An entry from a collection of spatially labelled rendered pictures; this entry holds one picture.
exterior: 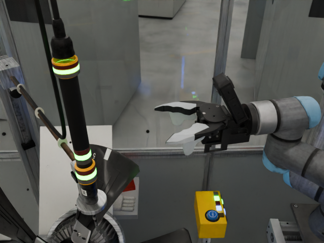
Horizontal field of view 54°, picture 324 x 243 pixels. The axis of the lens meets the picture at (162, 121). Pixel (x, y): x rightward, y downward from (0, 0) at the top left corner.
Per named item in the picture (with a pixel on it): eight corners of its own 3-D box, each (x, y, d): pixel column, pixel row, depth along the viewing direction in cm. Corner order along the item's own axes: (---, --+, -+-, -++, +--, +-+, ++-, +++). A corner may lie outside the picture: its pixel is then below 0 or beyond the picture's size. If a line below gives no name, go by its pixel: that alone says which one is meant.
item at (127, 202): (105, 196, 152) (104, 194, 151) (136, 197, 152) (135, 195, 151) (101, 211, 145) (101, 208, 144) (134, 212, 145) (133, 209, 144)
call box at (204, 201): (193, 207, 134) (195, 190, 128) (217, 207, 134) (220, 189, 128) (198, 241, 121) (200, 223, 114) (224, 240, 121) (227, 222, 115)
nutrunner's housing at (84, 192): (82, 208, 76) (40, 18, 50) (97, 201, 78) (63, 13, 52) (89, 219, 74) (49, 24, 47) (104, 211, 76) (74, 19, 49)
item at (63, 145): (10, 80, 107) (9, 76, 106) (14, 78, 108) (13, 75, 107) (77, 169, 72) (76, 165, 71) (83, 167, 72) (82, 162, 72)
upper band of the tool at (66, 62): (50, 73, 55) (47, 57, 54) (74, 66, 57) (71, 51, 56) (60, 82, 52) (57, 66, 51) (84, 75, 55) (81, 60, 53)
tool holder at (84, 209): (68, 195, 76) (60, 166, 71) (95, 182, 80) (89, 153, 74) (85, 220, 70) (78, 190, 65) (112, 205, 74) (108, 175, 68)
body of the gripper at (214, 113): (201, 154, 68) (253, 147, 70) (204, 121, 63) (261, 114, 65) (191, 133, 74) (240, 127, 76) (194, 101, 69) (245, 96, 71)
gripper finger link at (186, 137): (175, 168, 62) (208, 148, 67) (176, 145, 58) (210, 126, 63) (165, 160, 64) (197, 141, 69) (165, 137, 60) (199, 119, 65)
